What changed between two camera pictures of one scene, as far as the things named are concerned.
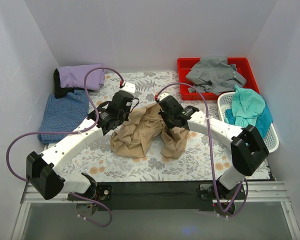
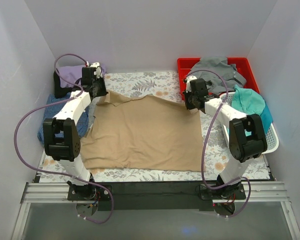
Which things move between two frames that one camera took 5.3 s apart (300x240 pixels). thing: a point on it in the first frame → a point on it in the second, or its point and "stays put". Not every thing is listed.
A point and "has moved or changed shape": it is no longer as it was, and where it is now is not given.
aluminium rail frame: (265, 192) stays put
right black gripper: (163, 115) → (191, 101)
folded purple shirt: (73, 76) stays put
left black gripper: (127, 110) → (100, 89)
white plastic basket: (271, 139) stays put
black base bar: (160, 196) stays put
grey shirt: (215, 75) stays put
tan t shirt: (136, 137) has moved or changed shape
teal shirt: (249, 109) stays put
